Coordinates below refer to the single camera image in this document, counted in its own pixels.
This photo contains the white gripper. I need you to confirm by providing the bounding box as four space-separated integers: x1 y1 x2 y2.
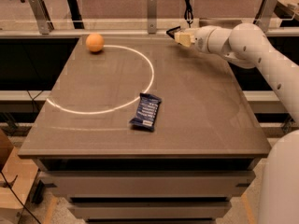
175 26 222 53

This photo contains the right metal rail bracket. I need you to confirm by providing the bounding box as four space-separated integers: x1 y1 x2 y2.
253 0 278 33

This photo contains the grey cabinet drawer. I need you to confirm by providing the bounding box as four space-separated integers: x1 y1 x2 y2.
69 202 231 220
40 171 255 198

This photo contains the cardboard box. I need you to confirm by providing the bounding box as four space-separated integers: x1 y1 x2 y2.
0 131 38 224

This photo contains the lower grey cabinet drawer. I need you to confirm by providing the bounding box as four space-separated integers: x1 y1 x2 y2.
69 202 231 220

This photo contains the black floor cable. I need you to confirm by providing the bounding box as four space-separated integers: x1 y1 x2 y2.
0 171 42 224

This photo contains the upper grey cabinet drawer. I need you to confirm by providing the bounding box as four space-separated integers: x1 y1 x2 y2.
40 171 255 198

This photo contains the orange fruit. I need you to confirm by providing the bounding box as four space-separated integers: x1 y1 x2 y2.
86 34 105 52

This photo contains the black rxbar chocolate bar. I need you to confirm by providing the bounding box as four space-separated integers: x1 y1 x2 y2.
166 26 181 42

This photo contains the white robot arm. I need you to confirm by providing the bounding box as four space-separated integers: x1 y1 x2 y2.
174 23 299 224

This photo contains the middle metal rail bracket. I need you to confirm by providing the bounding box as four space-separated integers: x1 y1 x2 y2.
147 0 157 34

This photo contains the metal rail bracket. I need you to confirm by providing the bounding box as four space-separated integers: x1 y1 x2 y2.
28 0 54 35
253 0 278 33
147 0 157 34

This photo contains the blue snack bar wrapper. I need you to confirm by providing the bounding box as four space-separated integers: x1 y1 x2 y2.
130 93 162 132

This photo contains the left metal rail bracket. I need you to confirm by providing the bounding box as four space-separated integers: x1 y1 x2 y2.
28 0 54 35

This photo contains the hanging black cable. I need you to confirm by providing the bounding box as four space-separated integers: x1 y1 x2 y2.
182 0 194 29

